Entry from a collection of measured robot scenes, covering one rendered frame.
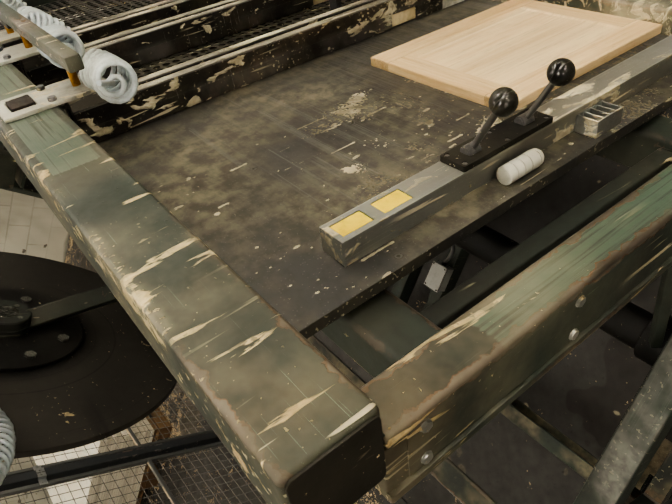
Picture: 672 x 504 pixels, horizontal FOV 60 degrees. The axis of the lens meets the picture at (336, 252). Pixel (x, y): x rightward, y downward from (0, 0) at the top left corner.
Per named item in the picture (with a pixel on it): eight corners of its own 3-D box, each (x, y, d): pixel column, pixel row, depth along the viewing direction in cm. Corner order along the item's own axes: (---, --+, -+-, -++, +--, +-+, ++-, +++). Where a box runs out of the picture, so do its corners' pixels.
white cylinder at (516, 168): (510, 188, 84) (545, 167, 88) (512, 171, 83) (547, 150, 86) (494, 181, 86) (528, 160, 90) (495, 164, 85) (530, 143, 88)
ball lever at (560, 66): (536, 129, 91) (586, 67, 79) (520, 138, 89) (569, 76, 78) (520, 112, 92) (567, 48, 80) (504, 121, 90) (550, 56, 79)
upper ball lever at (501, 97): (484, 159, 86) (530, 97, 74) (467, 169, 84) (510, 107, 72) (468, 140, 87) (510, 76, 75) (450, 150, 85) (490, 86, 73)
